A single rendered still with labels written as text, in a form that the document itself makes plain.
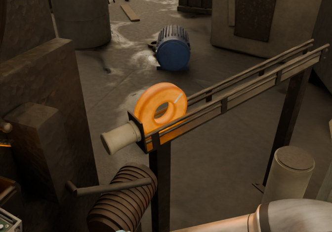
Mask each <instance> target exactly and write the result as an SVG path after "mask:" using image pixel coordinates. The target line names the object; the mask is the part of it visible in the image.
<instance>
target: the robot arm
mask: <svg viewBox="0 0 332 232"><path fill-rule="evenodd" d="M0 212H2V213H4V214H5V215H7V216H9V217H10V218H12V220H10V219H8V218H7V217H5V216H3V215H2V214H0V232H22V220H20V219H18V218H17V217H15V216H13V215H12V214H10V213H8V212H7V211H5V210H3V209H2V208H0ZM171 232H332V203H330V202H326V201H320V200H315V199H282V200H276V201H272V202H268V203H264V204H260V205H259V206H258V208H257V210H256V212H255V213H252V214H248V215H243V216H239V217H235V218H230V219H226V220H221V221H216V222H212V223H207V224H203V225H198V226H194V227H189V228H185V229H180V230H176V231H171Z"/></svg>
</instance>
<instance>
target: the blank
mask: <svg viewBox="0 0 332 232"><path fill-rule="evenodd" d="M165 102H168V109H167V111H166V113H165V114H164V115H163V116H161V117H160V118H154V113H155V111H156V109H157V108H158V106H160V105H161V104H163V103H165ZM186 110H187V98H186V95H185V93H184V92H183V91H182V90H181V89H180V88H178V87H177V86H176V85H174V84H172V83H169V82H162V83H158V84H155V85H153V86H151V87H150V88H148V89H147V90H146V91H145V92H144V93H143V94H142V95H141V96H140V98H139V99H138V101H137V103H136V106H135V109H134V115H135V116H136V117H137V118H138V119H139V120H140V121H141V122H142V123H143V129H144V134H146V133H148V132H150V131H152V130H154V129H156V128H158V127H160V126H162V125H164V124H166V123H168V122H170V121H172V120H174V119H176V118H178V117H180V116H182V115H184V114H185V113H186ZM180 122H181V121H180ZM180 122H178V123H180ZM178 123H176V124H178ZM176 124H174V125H176ZM174 125H172V126H174ZM172 126H170V127H172ZM170 127H168V128H170ZM168 128H166V129H168ZM166 129H164V130H166ZM164 130H162V131H164ZM162 131H160V132H162ZM160 132H159V133H160Z"/></svg>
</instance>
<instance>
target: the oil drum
mask: <svg viewBox="0 0 332 232"><path fill-rule="evenodd" d="M51 5H52V9H53V17H54V19H55V24H56V28H57V33H58V38H62V39H71V40H73V42H74V48H75V49H87V48H94V47H99V46H102V45H105V44H107V43H108V42H109V41H110V40H111V38H112V36H111V26H110V17H109V13H110V11H109V8H108V0H51Z"/></svg>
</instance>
